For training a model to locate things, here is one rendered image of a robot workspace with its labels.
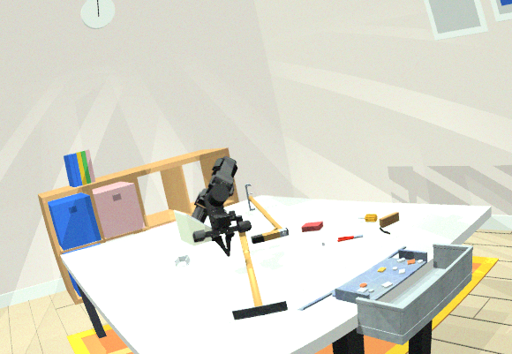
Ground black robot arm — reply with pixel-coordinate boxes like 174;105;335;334
192;156;237;228

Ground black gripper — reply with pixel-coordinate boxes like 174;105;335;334
192;208;252;257

